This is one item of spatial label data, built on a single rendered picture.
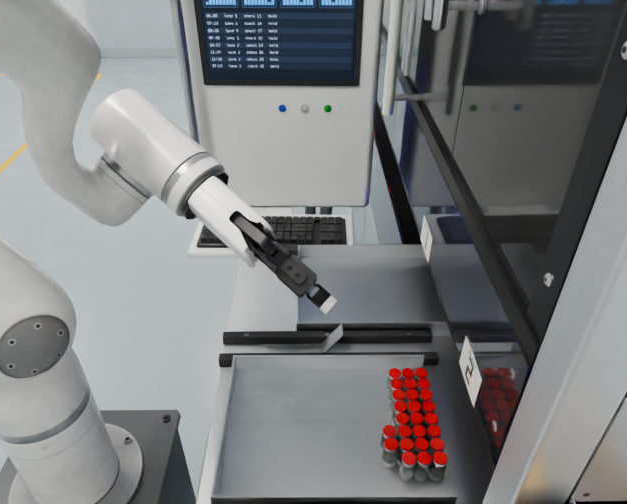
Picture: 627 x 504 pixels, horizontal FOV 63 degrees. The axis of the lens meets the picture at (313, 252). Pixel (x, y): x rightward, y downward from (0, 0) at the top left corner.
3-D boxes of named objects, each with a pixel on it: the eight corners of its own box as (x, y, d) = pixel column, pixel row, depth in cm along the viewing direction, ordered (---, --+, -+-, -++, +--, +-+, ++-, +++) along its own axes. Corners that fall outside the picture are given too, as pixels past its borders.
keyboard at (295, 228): (345, 221, 148) (345, 214, 146) (346, 249, 136) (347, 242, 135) (206, 219, 148) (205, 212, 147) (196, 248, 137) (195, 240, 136)
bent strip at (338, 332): (341, 345, 98) (342, 323, 95) (342, 357, 96) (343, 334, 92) (267, 346, 98) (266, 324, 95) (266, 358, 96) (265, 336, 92)
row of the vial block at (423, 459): (410, 385, 90) (413, 367, 88) (429, 482, 76) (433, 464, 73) (398, 385, 90) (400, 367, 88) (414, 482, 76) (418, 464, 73)
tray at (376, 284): (442, 256, 122) (444, 244, 119) (470, 335, 101) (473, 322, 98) (298, 257, 121) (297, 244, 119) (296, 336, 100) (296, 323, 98)
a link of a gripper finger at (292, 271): (258, 259, 62) (300, 296, 61) (255, 254, 58) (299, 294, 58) (276, 240, 62) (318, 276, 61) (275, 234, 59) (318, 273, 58)
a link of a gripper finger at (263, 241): (220, 212, 62) (249, 242, 64) (243, 227, 55) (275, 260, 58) (226, 205, 62) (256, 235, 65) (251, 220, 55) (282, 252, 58)
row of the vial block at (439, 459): (423, 385, 90) (426, 367, 88) (444, 482, 76) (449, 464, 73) (410, 385, 90) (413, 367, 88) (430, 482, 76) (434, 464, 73)
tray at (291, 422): (421, 368, 94) (423, 354, 92) (453, 509, 73) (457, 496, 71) (235, 368, 94) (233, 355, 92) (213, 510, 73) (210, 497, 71)
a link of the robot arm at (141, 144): (147, 200, 60) (201, 142, 60) (68, 129, 61) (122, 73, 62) (170, 215, 68) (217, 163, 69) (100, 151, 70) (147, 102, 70)
